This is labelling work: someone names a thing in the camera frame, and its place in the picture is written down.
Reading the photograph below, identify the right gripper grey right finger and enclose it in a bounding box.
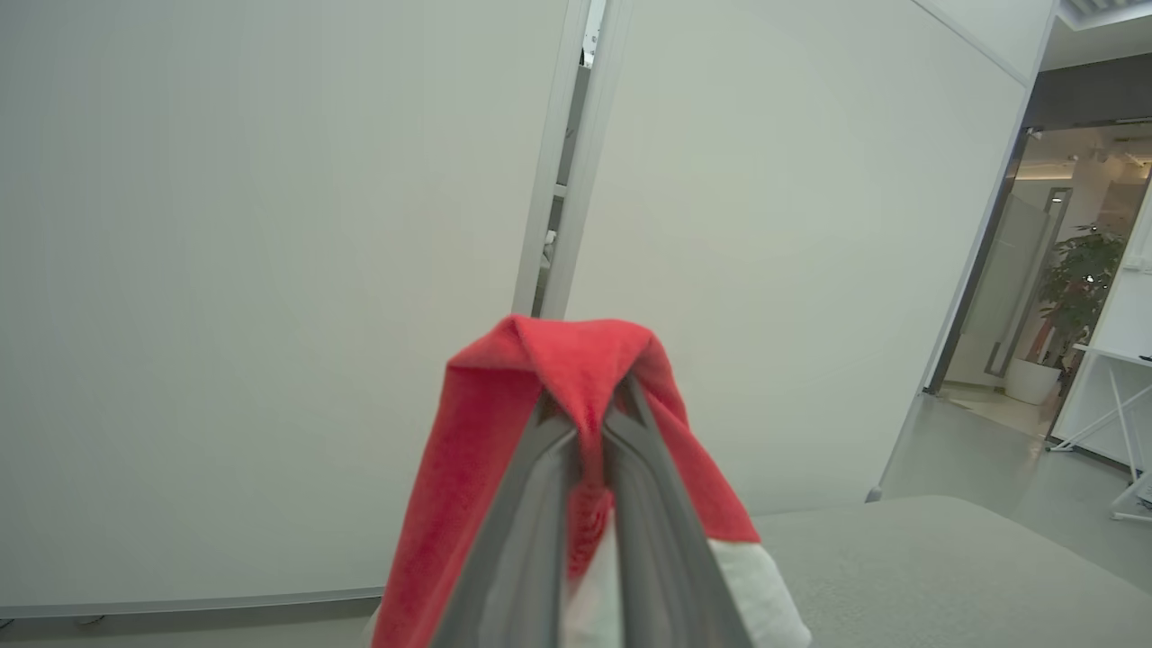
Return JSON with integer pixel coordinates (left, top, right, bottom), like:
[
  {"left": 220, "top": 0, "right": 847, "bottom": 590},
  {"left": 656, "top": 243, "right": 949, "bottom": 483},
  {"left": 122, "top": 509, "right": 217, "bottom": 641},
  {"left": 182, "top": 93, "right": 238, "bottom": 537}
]
[{"left": 601, "top": 373, "right": 754, "bottom": 648}]

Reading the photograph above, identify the white table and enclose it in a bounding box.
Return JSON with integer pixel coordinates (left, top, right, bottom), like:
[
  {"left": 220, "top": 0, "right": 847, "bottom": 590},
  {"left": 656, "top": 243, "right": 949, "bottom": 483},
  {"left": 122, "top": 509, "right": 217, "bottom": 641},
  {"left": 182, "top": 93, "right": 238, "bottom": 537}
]
[{"left": 1047, "top": 340, "right": 1152, "bottom": 471}]

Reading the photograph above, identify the grey aluminium partition rail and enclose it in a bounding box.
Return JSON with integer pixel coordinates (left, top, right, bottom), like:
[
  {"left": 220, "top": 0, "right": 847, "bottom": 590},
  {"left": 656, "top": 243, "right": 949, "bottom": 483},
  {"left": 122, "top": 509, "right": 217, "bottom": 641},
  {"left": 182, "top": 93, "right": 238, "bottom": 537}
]
[{"left": 0, "top": 586, "right": 386, "bottom": 621}]

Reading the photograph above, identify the white plant pot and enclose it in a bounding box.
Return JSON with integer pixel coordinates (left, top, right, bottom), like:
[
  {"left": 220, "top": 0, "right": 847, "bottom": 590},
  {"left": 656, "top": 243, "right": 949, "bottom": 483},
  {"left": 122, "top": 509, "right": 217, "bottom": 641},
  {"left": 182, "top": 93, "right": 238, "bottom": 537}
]
[{"left": 1003, "top": 356, "right": 1065, "bottom": 407}]

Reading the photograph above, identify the white rack leg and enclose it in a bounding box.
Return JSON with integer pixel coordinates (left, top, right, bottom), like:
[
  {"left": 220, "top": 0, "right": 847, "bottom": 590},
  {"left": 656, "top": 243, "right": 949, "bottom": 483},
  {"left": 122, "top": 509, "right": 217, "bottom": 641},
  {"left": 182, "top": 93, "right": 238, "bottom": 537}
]
[{"left": 1111, "top": 468, "right": 1152, "bottom": 524}]

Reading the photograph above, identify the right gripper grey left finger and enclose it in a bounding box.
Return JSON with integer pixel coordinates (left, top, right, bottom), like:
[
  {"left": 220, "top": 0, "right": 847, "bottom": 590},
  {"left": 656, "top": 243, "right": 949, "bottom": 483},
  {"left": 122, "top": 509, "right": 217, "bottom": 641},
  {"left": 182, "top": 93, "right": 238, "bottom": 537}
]
[{"left": 430, "top": 394, "right": 586, "bottom": 648}]

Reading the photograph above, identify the red and white garment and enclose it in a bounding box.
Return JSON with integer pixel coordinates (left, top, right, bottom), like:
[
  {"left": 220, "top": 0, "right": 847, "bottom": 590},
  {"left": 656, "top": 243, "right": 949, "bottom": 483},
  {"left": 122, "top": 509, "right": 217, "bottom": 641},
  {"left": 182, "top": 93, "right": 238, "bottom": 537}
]
[{"left": 364, "top": 313, "right": 813, "bottom": 648}]

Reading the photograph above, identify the green potted plant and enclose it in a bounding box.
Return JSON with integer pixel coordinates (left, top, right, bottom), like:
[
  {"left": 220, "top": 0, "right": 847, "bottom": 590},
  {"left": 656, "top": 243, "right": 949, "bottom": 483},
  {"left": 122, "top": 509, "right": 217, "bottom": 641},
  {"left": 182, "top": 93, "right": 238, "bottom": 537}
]
[{"left": 1035, "top": 223, "right": 1128, "bottom": 365}]

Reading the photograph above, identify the frosted glass door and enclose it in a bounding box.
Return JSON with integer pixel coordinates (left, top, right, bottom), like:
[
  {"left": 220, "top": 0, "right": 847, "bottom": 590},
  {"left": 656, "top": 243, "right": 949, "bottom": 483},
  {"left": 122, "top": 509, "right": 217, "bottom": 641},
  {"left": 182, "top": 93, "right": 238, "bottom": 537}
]
[{"left": 983, "top": 185, "right": 1074, "bottom": 379}]

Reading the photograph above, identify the grey partition post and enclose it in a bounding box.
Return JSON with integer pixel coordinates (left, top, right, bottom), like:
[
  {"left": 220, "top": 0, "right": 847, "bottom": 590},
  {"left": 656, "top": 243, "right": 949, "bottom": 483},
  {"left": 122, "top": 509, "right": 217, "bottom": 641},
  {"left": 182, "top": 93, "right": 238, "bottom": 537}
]
[
  {"left": 540, "top": 0, "right": 633, "bottom": 322},
  {"left": 511, "top": 0, "right": 593, "bottom": 318}
]

